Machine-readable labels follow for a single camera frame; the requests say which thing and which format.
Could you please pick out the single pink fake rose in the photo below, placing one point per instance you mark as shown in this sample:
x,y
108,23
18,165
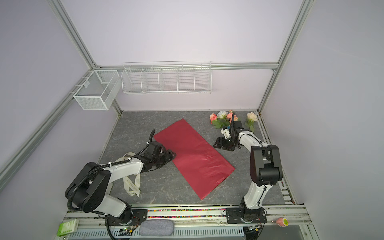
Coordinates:
x,y
215,121

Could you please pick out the cream ribbon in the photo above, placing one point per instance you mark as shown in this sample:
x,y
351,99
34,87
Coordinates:
x,y
132,183

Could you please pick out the cream fake rose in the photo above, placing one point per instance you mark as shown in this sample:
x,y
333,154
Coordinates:
x,y
250,121

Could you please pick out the green white packet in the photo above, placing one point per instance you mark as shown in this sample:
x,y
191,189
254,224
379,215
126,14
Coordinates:
x,y
68,228

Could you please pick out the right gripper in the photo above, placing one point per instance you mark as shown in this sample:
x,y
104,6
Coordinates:
x,y
221,143

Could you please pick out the white wire shelf basket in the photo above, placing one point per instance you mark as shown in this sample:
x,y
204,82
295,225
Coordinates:
x,y
167,77

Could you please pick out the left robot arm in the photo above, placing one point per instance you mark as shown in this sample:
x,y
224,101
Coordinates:
x,y
88,191

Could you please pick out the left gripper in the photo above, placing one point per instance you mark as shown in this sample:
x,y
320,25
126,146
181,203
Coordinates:
x,y
168,157

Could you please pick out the white mesh box basket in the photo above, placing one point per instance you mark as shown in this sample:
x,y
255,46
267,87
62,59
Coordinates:
x,y
99,90

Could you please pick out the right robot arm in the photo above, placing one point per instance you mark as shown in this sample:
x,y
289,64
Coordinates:
x,y
265,172

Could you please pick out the double pink fake rose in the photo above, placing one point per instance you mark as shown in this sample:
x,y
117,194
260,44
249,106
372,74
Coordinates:
x,y
231,116

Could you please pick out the grey foam pad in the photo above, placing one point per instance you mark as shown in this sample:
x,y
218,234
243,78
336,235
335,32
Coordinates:
x,y
157,228

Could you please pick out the red wrapping paper sheet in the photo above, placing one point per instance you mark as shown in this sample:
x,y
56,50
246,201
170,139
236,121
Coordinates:
x,y
203,167

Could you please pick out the pink round object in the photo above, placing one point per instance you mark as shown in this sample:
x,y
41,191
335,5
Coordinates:
x,y
282,222

